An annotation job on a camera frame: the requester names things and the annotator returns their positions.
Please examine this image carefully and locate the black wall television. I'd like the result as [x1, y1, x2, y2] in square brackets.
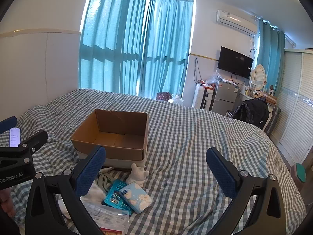
[217, 46, 253, 79]

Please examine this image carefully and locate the blue white tissue pack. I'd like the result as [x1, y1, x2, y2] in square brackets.
[119, 182, 154, 214]

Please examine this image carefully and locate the clear plastic bag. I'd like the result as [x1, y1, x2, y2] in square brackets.
[169, 93, 184, 105]

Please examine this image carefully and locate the smartphone with lit screen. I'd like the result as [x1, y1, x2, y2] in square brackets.
[9, 127, 21, 148]

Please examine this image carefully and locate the white slatted wardrobe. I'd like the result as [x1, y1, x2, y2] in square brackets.
[269, 49, 313, 167]

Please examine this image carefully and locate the narrow teal curtain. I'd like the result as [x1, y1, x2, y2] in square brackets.
[255, 17, 285, 96]

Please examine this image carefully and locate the hanging wall cable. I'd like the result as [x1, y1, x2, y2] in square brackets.
[194, 57, 203, 84]

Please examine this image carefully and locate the white bag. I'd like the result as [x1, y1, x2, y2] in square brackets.
[59, 183, 107, 218]

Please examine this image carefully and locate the clear plastic packet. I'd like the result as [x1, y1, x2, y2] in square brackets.
[83, 202, 130, 232]

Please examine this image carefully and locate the silver small fridge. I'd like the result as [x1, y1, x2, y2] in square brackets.
[211, 78, 239, 115]

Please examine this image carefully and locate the person's left hand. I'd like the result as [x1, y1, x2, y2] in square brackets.
[0, 189, 15, 218]

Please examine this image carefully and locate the oval white mirror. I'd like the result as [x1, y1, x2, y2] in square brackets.
[251, 64, 266, 91]

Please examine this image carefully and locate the wide teal curtain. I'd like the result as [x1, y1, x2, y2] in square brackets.
[78, 0, 149, 96]

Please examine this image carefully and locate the white air conditioner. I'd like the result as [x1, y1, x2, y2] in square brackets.
[216, 9, 258, 34]

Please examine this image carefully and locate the checked blanket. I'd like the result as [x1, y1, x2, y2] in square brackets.
[0, 88, 307, 235]

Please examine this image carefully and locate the white dressing table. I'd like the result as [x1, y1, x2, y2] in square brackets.
[241, 90, 278, 108]

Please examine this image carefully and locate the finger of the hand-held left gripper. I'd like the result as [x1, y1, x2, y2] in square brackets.
[0, 117, 18, 135]
[0, 130, 48, 162]

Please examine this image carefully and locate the white plush toy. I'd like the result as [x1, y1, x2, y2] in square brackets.
[126, 163, 148, 186]

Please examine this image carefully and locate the plastic bag on fridge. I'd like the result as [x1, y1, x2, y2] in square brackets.
[205, 70, 222, 85]

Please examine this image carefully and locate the white suitcase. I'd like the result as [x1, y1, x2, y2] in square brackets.
[192, 83, 216, 110]

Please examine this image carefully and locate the orange printed packet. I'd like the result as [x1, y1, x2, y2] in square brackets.
[101, 228, 123, 235]

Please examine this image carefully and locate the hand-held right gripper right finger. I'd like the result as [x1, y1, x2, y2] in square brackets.
[206, 147, 286, 235]

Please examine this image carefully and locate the blue blister pack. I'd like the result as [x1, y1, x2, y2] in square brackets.
[104, 179, 134, 217]

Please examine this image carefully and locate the cardboard box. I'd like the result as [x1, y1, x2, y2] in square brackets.
[70, 109, 149, 170]

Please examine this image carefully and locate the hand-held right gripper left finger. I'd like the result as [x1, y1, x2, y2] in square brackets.
[24, 145, 107, 235]

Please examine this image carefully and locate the white headboard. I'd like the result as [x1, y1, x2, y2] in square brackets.
[0, 29, 81, 123]

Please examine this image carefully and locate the green round object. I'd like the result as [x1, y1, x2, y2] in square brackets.
[295, 163, 307, 184]

